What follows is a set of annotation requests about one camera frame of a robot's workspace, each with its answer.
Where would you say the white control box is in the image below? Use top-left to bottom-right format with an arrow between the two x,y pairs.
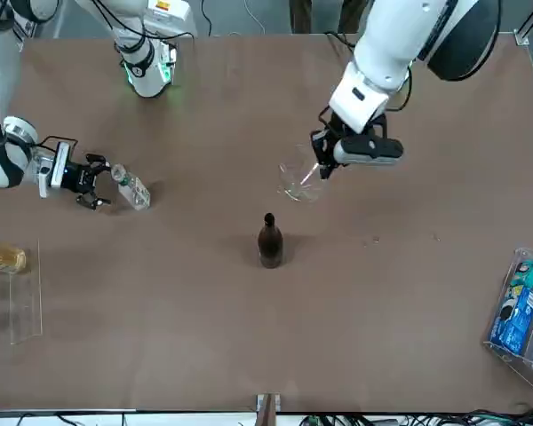
147,0 -> 191,22

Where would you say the clear acrylic snack shelf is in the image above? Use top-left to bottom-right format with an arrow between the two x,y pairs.
482,247 -> 533,403

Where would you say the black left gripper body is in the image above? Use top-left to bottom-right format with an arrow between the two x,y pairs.
326,110 -> 389,144

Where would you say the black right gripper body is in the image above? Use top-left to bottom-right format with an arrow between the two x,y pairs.
60,162 -> 95,194

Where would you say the clear acrylic bottle shelf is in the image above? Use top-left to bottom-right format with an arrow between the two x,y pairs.
0,239 -> 44,351

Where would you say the teal snack box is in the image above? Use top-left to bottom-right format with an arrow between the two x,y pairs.
508,260 -> 533,299

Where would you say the clear plastic drink bottle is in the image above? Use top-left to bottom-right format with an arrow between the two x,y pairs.
110,163 -> 153,212

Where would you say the blue cookie box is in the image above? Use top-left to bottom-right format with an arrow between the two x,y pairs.
489,286 -> 533,357

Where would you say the white-capped yellow tea bottle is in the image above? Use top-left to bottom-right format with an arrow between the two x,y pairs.
0,241 -> 28,273

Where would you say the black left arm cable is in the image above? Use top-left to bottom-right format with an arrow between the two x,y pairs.
317,0 -> 503,130

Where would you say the tangle of black cables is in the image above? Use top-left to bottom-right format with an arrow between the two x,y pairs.
292,411 -> 533,426

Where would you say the dark glass bottle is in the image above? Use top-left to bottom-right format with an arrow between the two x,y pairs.
257,212 -> 285,270

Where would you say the aluminium frame post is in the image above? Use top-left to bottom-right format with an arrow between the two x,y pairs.
256,392 -> 282,426

